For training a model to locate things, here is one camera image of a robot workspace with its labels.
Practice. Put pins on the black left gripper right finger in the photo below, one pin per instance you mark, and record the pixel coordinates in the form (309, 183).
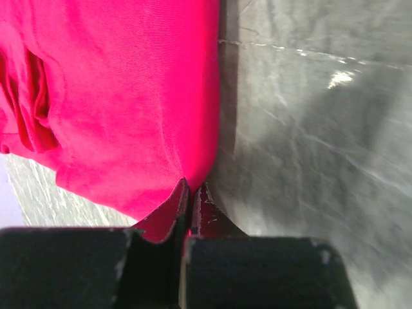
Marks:
(226, 268)

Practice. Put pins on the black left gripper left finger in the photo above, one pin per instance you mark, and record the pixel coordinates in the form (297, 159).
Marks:
(113, 267)

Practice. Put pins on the red t shirt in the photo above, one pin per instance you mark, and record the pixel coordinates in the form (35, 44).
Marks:
(120, 98)

